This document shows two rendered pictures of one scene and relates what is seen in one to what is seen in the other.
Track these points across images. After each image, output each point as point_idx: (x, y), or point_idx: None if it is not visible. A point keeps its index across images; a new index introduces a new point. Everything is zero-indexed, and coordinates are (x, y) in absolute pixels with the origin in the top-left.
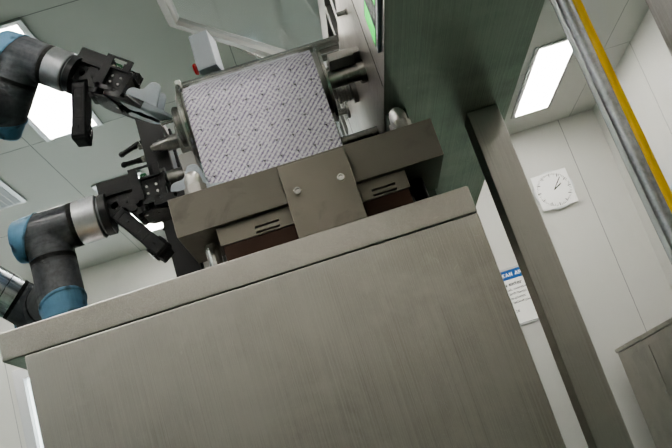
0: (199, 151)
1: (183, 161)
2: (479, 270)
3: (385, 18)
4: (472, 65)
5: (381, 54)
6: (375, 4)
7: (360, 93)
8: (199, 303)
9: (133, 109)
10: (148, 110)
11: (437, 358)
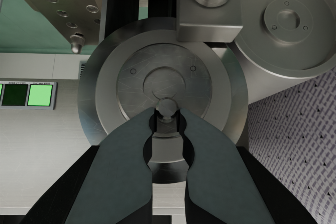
0: (102, 14)
1: (178, 10)
2: None
3: (9, 78)
4: None
5: (61, 83)
6: (0, 83)
7: (238, 140)
8: None
9: (134, 175)
10: (112, 131)
11: None
